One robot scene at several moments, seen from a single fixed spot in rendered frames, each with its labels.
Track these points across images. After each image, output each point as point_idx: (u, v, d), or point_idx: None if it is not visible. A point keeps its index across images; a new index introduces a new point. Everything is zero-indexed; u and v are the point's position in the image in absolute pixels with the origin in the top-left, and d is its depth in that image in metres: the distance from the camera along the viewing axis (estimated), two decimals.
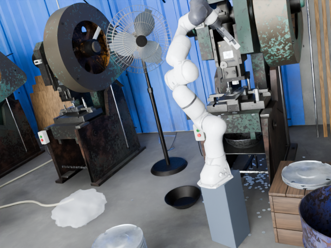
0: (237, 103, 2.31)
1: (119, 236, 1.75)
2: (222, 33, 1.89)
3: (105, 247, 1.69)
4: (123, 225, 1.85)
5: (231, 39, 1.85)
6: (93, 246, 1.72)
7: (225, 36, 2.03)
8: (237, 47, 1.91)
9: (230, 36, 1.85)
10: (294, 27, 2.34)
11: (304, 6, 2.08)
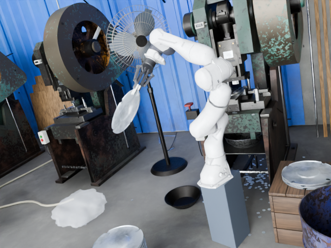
0: (237, 103, 2.31)
1: (126, 105, 1.87)
2: (140, 72, 1.87)
3: (118, 118, 1.89)
4: (132, 90, 1.91)
5: (134, 79, 1.85)
6: (114, 118, 1.96)
7: (141, 87, 1.88)
8: (131, 92, 1.86)
9: (135, 77, 1.85)
10: None
11: None
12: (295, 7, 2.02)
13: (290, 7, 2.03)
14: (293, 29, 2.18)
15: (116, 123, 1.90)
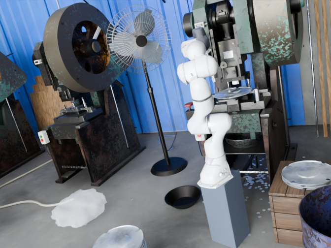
0: (237, 103, 2.31)
1: (234, 92, 2.32)
2: None
3: (237, 90, 2.40)
4: (241, 95, 2.22)
5: None
6: (247, 87, 2.40)
7: None
8: (215, 80, 2.26)
9: None
10: None
11: None
12: (295, 9, 2.03)
13: (291, 9, 2.04)
14: (294, 26, 2.20)
15: (238, 89, 2.43)
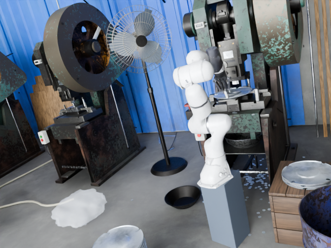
0: (237, 103, 2.31)
1: (237, 90, 2.36)
2: (224, 82, 2.14)
3: None
4: (249, 87, 2.38)
5: (229, 87, 2.17)
6: (222, 91, 2.48)
7: (222, 90, 2.22)
8: (228, 96, 2.23)
9: (230, 85, 2.17)
10: None
11: None
12: (296, 12, 2.06)
13: (292, 13, 2.08)
14: (294, 16, 2.25)
15: (220, 93, 2.42)
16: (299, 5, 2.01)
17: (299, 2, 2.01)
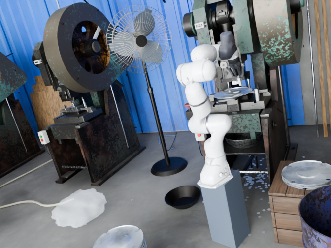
0: (237, 103, 2.31)
1: (228, 92, 2.38)
2: (238, 69, 2.09)
3: (235, 94, 2.29)
4: (215, 94, 2.43)
5: (243, 74, 2.12)
6: (229, 98, 2.24)
7: (236, 77, 2.16)
8: (241, 83, 2.18)
9: (243, 72, 2.11)
10: None
11: (303, 4, 2.02)
12: None
13: None
14: None
15: (238, 95, 2.26)
16: (300, 11, 2.06)
17: (300, 8, 2.04)
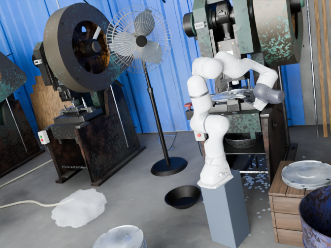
0: (237, 103, 2.31)
1: (225, 95, 2.26)
2: None
3: (239, 93, 2.23)
4: (213, 100, 2.21)
5: (244, 90, 2.09)
6: None
7: (243, 99, 2.12)
8: (239, 93, 2.17)
9: (244, 89, 2.07)
10: None
11: (303, 3, 2.01)
12: (296, 12, 2.10)
13: None
14: None
15: None
16: (300, 9, 2.04)
17: (300, 7, 2.03)
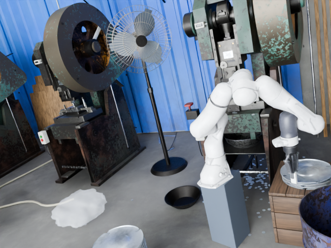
0: None
1: (300, 168, 1.86)
2: (295, 159, 1.70)
3: (308, 176, 1.77)
4: (283, 166, 1.94)
5: (296, 167, 1.73)
6: (298, 182, 1.74)
7: (290, 174, 1.72)
8: (296, 181, 1.74)
9: None
10: None
11: None
12: None
13: None
14: None
15: (311, 179, 1.74)
16: None
17: None
